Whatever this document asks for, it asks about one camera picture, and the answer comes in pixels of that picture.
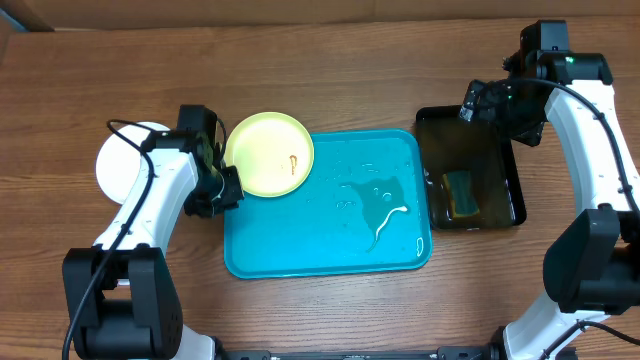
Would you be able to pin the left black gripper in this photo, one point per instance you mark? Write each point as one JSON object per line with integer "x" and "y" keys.
{"x": 233, "y": 200}

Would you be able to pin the yellow-green plate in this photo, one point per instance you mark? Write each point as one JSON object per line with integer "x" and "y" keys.
{"x": 273, "y": 153}

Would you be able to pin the white plate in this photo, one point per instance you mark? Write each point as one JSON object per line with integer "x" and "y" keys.
{"x": 117, "y": 167}

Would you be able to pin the green yellow sponge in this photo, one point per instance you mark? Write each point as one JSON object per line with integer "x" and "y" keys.
{"x": 459, "y": 188}

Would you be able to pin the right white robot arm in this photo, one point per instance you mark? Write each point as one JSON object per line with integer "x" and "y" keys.
{"x": 591, "y": 272}

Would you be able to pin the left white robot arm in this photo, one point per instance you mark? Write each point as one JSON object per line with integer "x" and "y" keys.
{"x": 121, "y": 298}

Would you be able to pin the black water tray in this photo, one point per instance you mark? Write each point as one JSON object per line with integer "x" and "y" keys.
{"x": 448, "y": 144}

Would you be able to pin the teal plastic tray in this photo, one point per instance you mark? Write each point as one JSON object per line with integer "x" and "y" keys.
{"x": 363, "y": 208}

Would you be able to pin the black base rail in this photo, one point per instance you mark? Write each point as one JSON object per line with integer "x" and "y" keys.
{"x": 486, "y": 352}

